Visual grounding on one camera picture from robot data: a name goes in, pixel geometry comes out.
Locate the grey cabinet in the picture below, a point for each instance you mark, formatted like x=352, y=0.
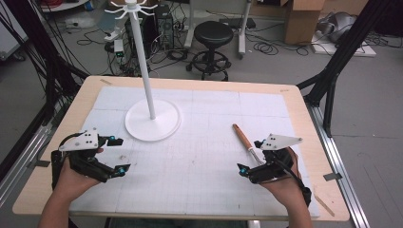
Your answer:
x=11, y=34

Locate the white power adapter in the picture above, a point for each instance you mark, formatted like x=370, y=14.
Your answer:
x=118, y=47

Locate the wooden table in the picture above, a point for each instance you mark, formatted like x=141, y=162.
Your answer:
x=92, y=83

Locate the white grid mat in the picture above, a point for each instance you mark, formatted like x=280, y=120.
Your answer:
x=196, y=180

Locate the white stand leg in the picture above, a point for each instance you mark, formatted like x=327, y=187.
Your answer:
x=189, y=25
x=244, y=28

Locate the black tape piece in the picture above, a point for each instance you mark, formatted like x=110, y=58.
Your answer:
x=42, y=163
x=332, y=176

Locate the black round stool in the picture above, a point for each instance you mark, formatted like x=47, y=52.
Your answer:
x=213, y=34

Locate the aluminium rail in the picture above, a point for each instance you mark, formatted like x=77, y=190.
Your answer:
x=22, y=164
x=339, y=167

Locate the grey rounded appliance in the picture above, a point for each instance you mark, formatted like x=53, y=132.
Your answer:
x=339, y=25

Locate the black computer tower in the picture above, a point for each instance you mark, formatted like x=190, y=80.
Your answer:
x=164, y=27

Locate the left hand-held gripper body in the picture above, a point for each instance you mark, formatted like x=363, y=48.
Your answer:
x=83, y=141

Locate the person's right hand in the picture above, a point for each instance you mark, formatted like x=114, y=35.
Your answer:
x=285, y=191

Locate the person's left hand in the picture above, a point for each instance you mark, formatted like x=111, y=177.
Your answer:
x=73, y=182

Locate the black metal frame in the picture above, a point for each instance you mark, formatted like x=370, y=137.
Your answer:
x=47, y=63
x=335, y=60

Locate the thin wooden stick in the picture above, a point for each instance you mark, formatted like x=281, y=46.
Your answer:
x=323, y=205

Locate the white hook stand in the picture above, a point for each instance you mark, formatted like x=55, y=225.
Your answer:
x=142, y=66

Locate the cardboard box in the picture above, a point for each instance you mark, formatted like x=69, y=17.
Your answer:
x=301, y=22

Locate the white floor panel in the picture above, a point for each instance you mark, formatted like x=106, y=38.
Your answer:
x=348, y=50

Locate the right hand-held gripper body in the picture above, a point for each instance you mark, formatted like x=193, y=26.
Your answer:
x=278, y=141

